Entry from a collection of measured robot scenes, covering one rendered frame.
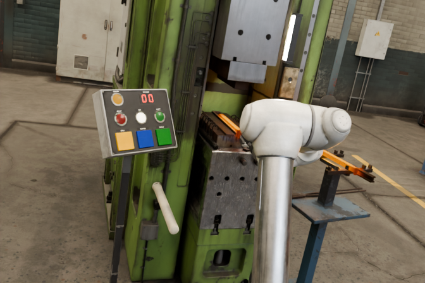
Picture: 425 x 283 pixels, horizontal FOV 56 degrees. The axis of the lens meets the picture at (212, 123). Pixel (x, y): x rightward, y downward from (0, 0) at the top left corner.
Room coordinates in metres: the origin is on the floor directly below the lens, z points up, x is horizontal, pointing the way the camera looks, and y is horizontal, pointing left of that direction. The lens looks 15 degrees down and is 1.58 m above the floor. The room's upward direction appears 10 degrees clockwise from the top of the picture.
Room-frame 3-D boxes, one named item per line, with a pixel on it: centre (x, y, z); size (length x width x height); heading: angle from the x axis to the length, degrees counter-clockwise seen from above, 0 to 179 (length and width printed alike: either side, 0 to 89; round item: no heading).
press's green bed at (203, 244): (2.24, -0.11, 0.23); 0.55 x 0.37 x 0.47; 20
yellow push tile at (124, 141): (1.58, 0.35, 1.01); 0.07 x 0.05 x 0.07; 135
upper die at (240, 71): (2.21, -0.06, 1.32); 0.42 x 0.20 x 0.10; 20
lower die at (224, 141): (2.21, -0.06, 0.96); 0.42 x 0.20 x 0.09; 20
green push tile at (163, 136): (1.72, 0.21, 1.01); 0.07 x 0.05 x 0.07; 135
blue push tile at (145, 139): (1.65, 0.28, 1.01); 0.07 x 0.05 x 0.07; 135
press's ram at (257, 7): (2.22, -0.10, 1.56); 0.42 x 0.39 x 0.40; 20
